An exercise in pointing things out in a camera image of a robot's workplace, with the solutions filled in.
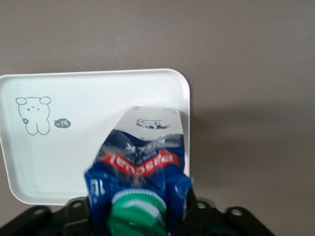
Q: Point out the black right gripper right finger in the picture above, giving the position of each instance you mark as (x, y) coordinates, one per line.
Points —
(211, 218)

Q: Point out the cream rabbit print tray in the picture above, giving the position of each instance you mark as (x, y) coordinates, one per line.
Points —
(73, 137)

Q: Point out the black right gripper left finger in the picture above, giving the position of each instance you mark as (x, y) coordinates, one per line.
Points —
(61, 221)

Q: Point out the blue white milk carton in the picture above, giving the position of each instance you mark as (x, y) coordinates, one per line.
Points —
(142, 167)

